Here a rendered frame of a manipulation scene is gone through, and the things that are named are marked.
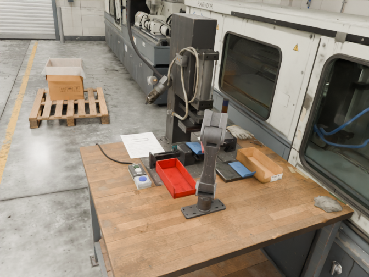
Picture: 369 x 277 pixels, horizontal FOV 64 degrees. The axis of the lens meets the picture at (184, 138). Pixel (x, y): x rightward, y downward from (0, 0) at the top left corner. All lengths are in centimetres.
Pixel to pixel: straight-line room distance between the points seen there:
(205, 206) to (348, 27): 105
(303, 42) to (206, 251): 127
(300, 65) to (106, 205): 131
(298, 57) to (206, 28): 64
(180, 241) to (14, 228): 179
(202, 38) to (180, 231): 90
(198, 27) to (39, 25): 925
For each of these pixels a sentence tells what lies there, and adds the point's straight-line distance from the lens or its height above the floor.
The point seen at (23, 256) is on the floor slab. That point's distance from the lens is 253.
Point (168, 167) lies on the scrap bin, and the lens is 161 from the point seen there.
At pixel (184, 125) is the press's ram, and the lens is 154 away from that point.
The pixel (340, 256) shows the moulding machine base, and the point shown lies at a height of 59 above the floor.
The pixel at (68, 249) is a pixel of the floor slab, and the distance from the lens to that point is 248.
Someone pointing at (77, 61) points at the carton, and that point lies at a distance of 519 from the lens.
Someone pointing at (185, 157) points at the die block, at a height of 96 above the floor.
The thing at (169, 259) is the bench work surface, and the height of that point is 90.
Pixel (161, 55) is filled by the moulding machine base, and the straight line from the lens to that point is 463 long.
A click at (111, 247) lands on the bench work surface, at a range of 120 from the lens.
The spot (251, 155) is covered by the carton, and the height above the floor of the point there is 91.
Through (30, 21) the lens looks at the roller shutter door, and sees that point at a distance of 1057.
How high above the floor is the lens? 178
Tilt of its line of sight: 27 degrees down
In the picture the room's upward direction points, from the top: 5 degrees clockwise
